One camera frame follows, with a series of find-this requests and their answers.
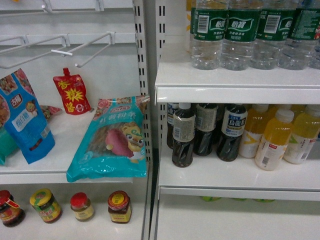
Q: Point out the dark tea bottle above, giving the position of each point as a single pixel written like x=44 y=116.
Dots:
x=171 y=109
x=184 y=120
x=206 y=115

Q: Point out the white shelf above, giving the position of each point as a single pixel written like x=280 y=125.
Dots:
x=68 y=131
x=178 y=81
x=241 y=178

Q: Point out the teal noodle packet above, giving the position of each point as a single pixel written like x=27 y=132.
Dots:
x=113 y=145

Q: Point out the dark sauce jar red lid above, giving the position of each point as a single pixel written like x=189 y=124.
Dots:
x=11 y=214

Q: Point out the white slotted upright post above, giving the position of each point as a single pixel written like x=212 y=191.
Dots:
x=141 y=42

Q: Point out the yellow juice bottle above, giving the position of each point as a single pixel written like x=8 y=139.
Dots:
x=306 y=128
x=275 y=140
x=255 y=125

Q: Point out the red yellow chili jar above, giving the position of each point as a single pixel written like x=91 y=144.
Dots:
x=119 y=207

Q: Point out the oolong tea bottle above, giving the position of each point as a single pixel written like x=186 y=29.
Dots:
x=233 y=126

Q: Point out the yellow lid sauce jar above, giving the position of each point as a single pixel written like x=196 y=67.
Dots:
x=46 y=205

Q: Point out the right yellow juice bottle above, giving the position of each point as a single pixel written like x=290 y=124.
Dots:
x=306 y=128

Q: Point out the front yellow juice bottle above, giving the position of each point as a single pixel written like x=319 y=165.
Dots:
x=275 y=140

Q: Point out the red sauce pouch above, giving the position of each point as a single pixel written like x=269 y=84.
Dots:
x=73 y=93

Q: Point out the rear dark tea bottle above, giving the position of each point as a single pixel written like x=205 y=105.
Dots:
x=171 y=109

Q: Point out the front dark tea bottle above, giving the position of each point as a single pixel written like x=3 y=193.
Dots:
x=184 y=120

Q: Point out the small floral packet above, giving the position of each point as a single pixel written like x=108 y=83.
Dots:
x=50 y=111

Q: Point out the green packet far left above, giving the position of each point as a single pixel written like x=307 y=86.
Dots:
x=7 y=145

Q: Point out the white left shelf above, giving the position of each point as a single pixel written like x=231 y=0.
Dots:
x=68 y=131

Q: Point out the white upper right shelf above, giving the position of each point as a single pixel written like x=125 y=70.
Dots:
x=178 y=81

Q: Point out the white lower right shelf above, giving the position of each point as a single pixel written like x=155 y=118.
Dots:
x=241 y=178

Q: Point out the middle dark tea bottle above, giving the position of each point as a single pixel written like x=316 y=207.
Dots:
x=206 y=115

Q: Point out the blue sugar bag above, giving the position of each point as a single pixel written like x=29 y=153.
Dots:
x=22 y=117

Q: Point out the red lid small jar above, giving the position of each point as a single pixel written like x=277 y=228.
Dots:
x=82 y=207

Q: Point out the water bottle shelf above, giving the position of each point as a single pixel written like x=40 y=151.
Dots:
x=275 y=22
x=210 y=20
x=300 y=43
x=242 y=25

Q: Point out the left yellow juice bottle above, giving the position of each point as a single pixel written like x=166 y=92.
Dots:
x=255 y=125

